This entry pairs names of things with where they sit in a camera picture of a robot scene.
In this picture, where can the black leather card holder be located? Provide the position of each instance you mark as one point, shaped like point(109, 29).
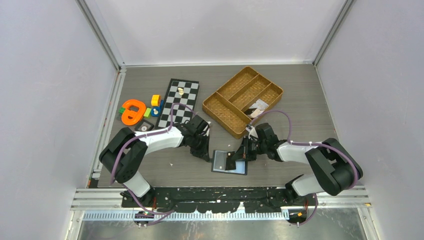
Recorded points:
point(242, 167)

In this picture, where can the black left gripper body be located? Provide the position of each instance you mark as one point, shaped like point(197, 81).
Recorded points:
point(198, 147)

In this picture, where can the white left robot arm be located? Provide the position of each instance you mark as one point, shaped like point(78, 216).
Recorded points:
point(123, 155)

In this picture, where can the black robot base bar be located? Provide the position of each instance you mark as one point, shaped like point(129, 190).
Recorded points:
point(265, 199)

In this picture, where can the woven wicker tray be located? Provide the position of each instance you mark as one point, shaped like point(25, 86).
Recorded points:
point(228, 105)

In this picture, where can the yellow toy brick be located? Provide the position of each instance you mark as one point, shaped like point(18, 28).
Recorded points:
point(156, 100)

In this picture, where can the lime green block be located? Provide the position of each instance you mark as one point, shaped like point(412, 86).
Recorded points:
point(147, 113)

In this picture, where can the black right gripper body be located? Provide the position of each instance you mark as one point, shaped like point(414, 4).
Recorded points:
point(252, 147)

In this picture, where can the orange curved toy track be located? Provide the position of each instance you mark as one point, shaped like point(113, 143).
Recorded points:
point(134, 112)

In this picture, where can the black and silver chessboard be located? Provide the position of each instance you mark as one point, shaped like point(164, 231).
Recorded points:
point(178, 108)

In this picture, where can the blue toy brick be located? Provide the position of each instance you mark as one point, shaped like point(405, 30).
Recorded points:
point(158, 108)

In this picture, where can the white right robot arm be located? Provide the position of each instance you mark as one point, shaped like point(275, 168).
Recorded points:
point(333, 169)

